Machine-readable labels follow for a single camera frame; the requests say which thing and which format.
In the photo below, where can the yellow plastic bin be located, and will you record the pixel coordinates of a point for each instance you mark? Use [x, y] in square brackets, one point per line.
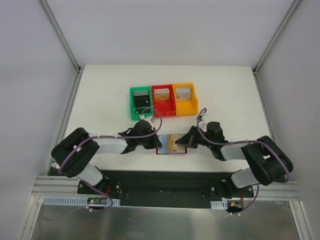
[187, 108]

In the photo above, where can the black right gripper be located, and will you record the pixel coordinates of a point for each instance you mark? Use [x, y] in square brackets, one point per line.
[192, 139]

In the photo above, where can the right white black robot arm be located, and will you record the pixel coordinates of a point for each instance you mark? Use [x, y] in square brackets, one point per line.
[267, 163]

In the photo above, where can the red leather card holder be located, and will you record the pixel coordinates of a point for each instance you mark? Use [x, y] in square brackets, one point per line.
[164, 150]

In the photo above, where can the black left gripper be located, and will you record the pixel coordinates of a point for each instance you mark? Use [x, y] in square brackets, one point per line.
[152, 141]

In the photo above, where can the aluminium frame rail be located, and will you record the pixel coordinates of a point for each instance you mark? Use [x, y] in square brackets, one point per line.
[63, 186]

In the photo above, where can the left white cable duct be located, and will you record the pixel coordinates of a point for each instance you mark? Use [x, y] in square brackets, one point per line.
[78, 201]

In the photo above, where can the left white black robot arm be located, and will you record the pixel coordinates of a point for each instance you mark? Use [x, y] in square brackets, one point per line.
[74, 153]

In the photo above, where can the black cards in green bin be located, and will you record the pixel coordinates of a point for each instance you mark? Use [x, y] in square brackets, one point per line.
[141, 99]

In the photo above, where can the right white cable duct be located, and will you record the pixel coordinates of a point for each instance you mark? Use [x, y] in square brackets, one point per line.
[219, 205]

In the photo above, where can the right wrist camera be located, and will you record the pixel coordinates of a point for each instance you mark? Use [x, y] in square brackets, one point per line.
[201, 115]

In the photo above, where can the white cable duct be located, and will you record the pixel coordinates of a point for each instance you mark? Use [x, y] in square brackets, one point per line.
[219, 205]
[78, 201]

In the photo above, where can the cards in yellow bin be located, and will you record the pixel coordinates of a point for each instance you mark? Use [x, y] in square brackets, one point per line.
[183, 93]

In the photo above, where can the red plastic bin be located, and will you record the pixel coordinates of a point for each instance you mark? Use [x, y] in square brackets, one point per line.
[166, 108]

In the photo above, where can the wooden cards in red bin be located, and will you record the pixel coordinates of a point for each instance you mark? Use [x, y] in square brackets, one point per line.
[161, 94]

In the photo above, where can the green plastic bin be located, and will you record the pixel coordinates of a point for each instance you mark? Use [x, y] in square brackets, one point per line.
[135, 117]

